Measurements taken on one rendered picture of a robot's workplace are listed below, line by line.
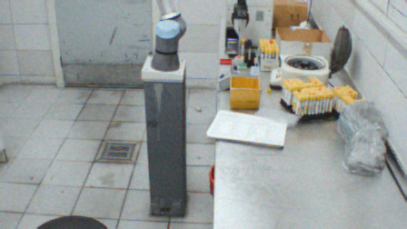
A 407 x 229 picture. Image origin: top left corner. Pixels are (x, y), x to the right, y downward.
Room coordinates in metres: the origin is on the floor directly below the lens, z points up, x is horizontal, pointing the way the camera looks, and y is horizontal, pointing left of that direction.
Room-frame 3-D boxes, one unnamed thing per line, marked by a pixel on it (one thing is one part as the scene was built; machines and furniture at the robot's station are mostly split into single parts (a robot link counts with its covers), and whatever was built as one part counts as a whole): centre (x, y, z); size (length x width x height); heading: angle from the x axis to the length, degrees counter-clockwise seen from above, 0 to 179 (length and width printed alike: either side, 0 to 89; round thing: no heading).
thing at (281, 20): (3.18, -0.57, 0.97); 0.31 x 0.23 x 0.18; 172
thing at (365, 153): (1.43, -0.59, 0.94); 0.20 x 0.17 x 0.14; 153
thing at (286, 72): (2.13, -0.46, 0.94); 0.30 x 0.24 x 0.12; 80
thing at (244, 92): (1.91, -0.17, 0.93); 0.13 x 0.13 x 0.10; 88
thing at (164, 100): (2.24, 0.22, 0.44); 0.20 x 0.20 x 0.87; 89
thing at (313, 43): (2.49, -0.54, 0.95); 0.29 x 0.25 x 0.15; 89
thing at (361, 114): (1.61, -0.63, 0.97); 0.26 x 0.17 x 0.19; 13
